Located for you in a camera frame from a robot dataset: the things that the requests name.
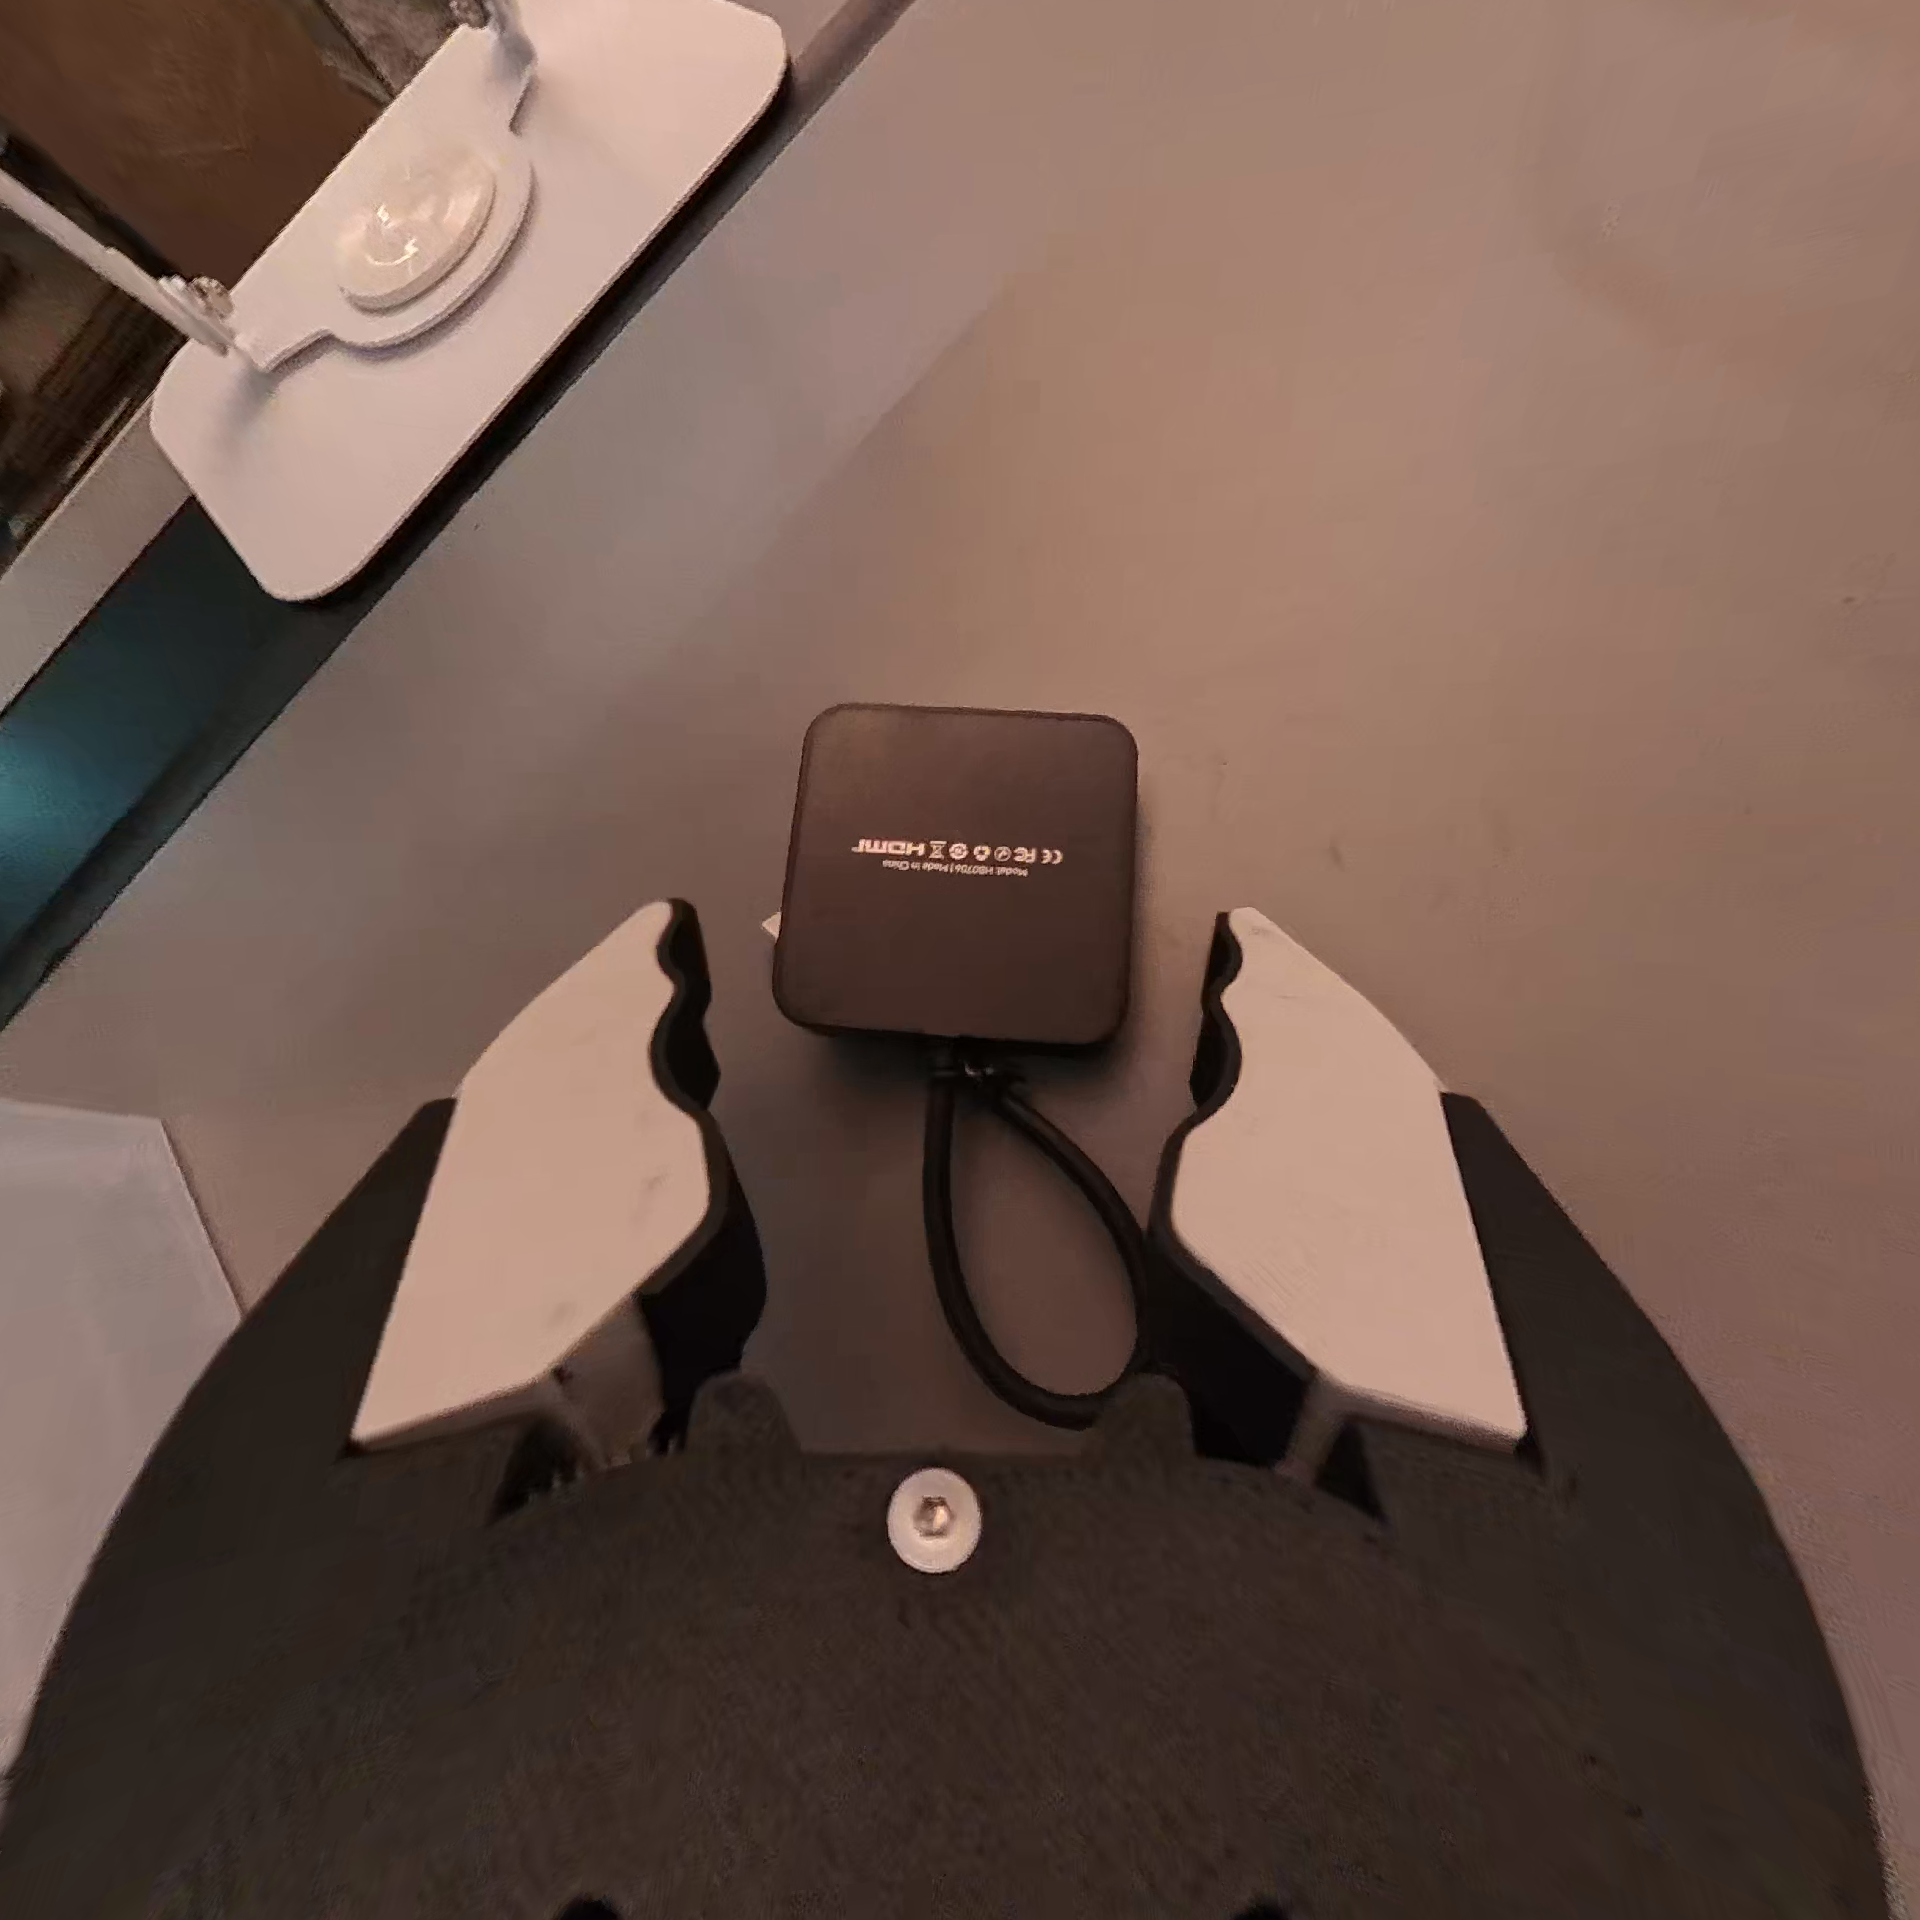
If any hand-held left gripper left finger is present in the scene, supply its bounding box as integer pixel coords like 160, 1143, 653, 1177
348, 898, 771, 1478

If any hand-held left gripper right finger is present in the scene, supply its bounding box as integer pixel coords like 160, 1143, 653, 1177
1143, 905, 1532, 1484

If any black adapter cable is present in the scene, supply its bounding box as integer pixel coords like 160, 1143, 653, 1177
919, 1041, 1159, 1422

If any black hdmi adapter box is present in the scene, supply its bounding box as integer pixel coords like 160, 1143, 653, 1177
771, 702, 1139, 1056

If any white stand base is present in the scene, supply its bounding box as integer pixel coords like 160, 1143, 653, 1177
148, 0, 791, 604

